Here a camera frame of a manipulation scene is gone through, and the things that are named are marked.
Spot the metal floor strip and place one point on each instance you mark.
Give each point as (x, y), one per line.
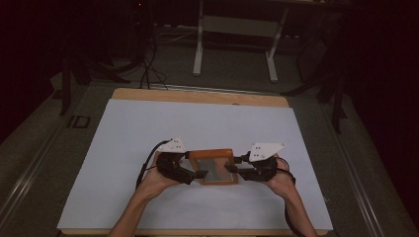
(214, 89)

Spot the metal floor rail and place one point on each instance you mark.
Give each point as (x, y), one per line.
(355, 184)
(29, 171)

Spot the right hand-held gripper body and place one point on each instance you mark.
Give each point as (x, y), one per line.
(263, 164)

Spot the white table mat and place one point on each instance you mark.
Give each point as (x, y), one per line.
(214, 125)

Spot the black floor bracket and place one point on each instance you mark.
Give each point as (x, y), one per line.
(79, 121)

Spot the person's right hand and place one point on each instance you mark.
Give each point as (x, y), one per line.
(280, 184)

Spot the white power strip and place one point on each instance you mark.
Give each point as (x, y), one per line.
(186, 28)

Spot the white metal desk frame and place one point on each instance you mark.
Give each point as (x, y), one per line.
(197, 49)

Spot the person's left hand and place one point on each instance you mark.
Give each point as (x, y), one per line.
(154, 182)

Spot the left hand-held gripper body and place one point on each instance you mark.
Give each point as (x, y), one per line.
(169, 166)

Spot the wooden photo frame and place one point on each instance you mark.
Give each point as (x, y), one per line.
(210, 154)

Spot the black metal stand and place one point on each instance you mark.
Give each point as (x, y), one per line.
(66, 92)
(337, 105)

